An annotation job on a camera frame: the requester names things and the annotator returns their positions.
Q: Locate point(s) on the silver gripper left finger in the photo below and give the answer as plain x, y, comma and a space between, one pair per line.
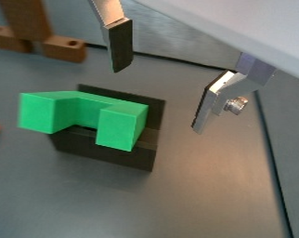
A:
116, 29

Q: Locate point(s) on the green U-shaped block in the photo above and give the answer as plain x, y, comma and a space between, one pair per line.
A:
117, 119

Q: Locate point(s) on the black fixture stand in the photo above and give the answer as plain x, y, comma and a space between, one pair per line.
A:
77, 139

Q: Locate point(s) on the brown T-shaped block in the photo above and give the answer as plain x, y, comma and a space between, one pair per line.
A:
28, 32

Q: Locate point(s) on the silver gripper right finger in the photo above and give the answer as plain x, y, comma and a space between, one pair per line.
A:
223, 95

